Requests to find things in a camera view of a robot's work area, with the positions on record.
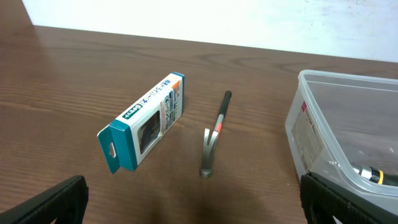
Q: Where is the clear plastic storage container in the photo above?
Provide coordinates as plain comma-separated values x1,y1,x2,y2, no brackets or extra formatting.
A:
285,70,397,213

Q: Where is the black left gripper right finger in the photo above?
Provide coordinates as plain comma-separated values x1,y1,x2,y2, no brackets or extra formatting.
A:
300,172,397,224

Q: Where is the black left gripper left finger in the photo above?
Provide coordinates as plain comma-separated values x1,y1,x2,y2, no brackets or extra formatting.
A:
1,175,89,224

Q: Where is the teal white product box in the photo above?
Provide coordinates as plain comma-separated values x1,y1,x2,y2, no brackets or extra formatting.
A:
97,72,185,174

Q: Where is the small hammer black handle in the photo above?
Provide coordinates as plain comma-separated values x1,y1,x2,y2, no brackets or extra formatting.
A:
200,90,232,177

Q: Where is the stubby yellow black screwdriver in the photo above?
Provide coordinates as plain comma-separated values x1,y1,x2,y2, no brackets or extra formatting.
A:
352,166,398,187

